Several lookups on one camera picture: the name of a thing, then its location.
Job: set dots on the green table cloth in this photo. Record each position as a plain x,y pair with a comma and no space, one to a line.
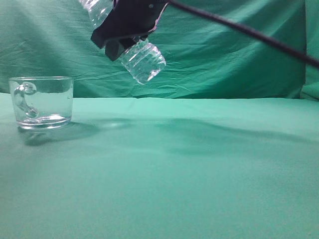
163,169

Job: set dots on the clear plastic water bottle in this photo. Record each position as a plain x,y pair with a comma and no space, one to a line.
143,61

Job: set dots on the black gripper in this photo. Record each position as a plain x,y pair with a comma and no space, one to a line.
130,22

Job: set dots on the green backdrop cloth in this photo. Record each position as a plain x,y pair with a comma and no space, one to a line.
203,59

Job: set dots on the clear glass mug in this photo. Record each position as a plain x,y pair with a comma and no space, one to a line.
42,102

